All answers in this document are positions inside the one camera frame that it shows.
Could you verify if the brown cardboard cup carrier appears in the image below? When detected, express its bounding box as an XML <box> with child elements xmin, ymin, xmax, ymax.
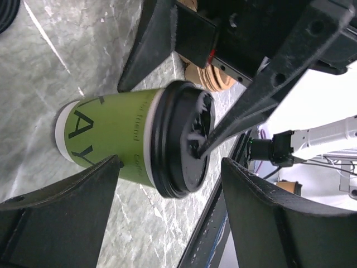
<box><xmin>179</xmin><ymin>55</ymin><xmax>237</xmax><ymax>92</ymax></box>

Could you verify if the green paper coffee cup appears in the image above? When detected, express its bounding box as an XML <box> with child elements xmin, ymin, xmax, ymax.
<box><xmin>54</xmin><ymin>89</ymin><xmax>164</xmax><ymax>187</ymax></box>

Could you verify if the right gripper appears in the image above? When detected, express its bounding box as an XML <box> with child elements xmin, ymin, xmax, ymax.
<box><xmin>197</xmin><ymin>1</ymin><xmax>356</xmax><ymax>156</ymax></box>

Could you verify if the black cup lid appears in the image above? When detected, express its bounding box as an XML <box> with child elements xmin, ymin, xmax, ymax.
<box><xmin>148</xmin><ymin>80</ymin><xmax>215</xmax><ymax>199</ymax></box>

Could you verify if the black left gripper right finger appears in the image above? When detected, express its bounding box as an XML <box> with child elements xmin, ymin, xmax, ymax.
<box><xmin>221</xmin><ymin>157</ymin><xmax>356</xmax><ymax>267</ymax></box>

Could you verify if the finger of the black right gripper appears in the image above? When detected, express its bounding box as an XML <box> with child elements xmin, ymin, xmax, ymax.
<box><xmin>118</xmin><ymin>1</ymin><xmax>218</xmax><ymax>92</ymax></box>

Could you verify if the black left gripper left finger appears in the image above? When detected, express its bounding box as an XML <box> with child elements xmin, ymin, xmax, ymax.
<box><xmin>1</xmin><ymin>155</ymin><xmax>122</xmax><ymax>267</ymax></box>

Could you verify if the stack of black cup lids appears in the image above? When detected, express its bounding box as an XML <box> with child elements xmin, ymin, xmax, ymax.
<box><xmin>0</xmin><ymin>0</ymin><xmax>20</xmax><ymax>34</ymax></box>

